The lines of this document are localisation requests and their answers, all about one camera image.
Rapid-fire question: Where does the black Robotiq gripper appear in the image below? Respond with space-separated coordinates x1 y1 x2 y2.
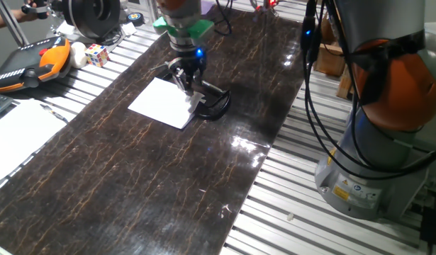
167 45 208 97

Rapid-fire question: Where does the white printed paper sheet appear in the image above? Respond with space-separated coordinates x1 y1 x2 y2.
128 76 206 130

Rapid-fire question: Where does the black handheld device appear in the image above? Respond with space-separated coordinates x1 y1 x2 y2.
21 0 52 21

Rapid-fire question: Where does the person's bare forearm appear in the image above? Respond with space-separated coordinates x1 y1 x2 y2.
0 7 27 30

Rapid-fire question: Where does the person's hand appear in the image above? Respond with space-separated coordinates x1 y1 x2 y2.
22 0 41 21

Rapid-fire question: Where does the black metal C-clamp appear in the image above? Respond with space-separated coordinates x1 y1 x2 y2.
160 60 232 121

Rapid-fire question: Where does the purple cloth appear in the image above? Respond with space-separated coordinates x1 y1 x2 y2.
199 0 215 16

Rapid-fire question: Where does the Rubik's cube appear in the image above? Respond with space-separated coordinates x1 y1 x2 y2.
84 42 111 68

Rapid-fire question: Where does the white rounded object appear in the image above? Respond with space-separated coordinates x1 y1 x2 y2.
69 41 89 69

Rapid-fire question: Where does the large black round disc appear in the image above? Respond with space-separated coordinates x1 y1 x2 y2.
61 0 121 40

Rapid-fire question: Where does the dark marble pattern board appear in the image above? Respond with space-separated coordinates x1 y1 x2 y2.
0 6 306 255

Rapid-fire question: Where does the black pen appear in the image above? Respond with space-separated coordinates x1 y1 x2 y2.
39 103 69 124

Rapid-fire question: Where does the brown cardboard box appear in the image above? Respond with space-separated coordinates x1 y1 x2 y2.
312 41 347 78

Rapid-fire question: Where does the wooden block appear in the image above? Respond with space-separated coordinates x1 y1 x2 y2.
335 65 354 101

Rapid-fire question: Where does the orange grey teach pendant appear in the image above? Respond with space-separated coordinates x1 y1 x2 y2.
0 35 72 94

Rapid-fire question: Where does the white paper stack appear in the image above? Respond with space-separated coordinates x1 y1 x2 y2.
0 100 68 186

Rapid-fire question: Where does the slanted metal pole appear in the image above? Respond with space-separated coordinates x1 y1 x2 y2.
0 0 30 47

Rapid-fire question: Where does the black power box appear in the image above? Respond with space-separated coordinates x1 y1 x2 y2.
418 206 436 249

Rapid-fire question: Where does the black cable bundle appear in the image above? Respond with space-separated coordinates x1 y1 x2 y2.
213 0 235 37

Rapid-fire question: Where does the black cable with blue light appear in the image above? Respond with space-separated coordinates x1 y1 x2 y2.
300 0 436 181

